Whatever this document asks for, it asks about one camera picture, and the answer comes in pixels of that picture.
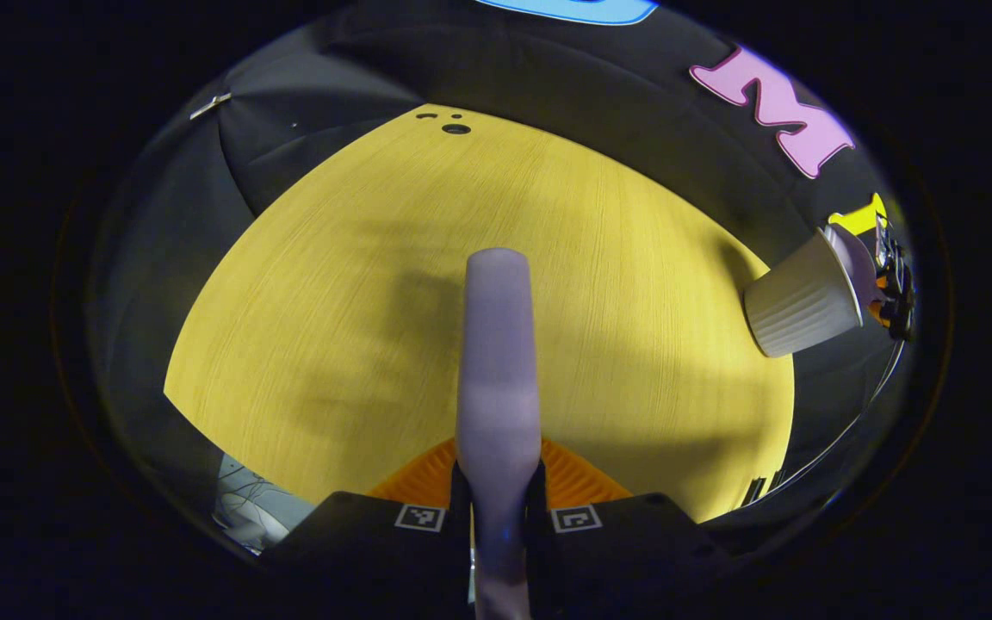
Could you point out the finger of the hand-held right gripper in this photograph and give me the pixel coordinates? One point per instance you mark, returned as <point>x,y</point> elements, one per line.
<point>879,314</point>

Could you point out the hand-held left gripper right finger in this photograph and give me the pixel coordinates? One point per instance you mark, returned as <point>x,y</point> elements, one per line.
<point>616,551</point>

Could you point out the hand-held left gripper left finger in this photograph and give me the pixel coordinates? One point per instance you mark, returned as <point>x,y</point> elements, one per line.
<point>375,551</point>

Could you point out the small lilac broom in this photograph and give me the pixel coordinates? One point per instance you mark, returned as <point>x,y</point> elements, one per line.
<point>498,362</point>

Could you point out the wooden desktop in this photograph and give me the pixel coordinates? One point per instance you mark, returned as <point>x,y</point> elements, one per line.
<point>332,301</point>

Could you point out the white cloth tag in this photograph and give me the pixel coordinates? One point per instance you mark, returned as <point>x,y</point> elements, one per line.
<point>210,105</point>

